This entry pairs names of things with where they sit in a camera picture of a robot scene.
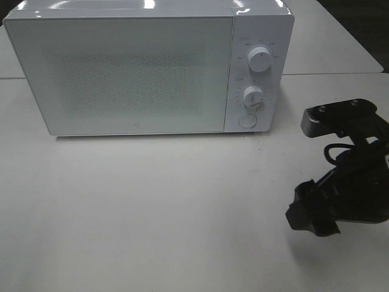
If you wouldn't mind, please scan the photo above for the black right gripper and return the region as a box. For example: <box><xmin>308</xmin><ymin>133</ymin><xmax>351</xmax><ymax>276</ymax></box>
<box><xmin>301</xmin><ymin>99</ymin><xmax>388</xmax><ymax>224</ymax></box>

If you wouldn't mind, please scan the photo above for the white timer knob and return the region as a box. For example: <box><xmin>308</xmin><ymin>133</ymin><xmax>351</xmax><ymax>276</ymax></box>
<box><xmin>243</xmin><ymin>86</ymin><xmax>264</xmax><ymax>108</ymax></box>

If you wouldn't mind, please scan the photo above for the round door release button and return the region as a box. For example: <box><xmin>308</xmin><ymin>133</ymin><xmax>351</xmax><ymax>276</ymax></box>
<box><xmin>239</xmin><ymin>114</ymin><xmax>257</xmax><ymax>129</ymax></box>

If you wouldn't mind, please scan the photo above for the white microwave door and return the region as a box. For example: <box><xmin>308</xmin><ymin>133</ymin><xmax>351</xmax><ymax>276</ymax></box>
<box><xmin>5</xmin><ymin>17</ymin><xmax>233</xmax><ymax>136</ymax></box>

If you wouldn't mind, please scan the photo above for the upper white power knob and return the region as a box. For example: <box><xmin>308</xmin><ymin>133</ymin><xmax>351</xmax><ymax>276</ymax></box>
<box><xmin>247</xmin><ymin>46</ymin><xmax>273</xmax><ymax>73</ymax></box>

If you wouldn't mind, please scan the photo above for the white microwave oven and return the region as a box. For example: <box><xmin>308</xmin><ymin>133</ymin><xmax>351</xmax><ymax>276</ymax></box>
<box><xmin>3</xmin><ymin>1</ymin><xmax>295</xmax><ymax>136</ymax></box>

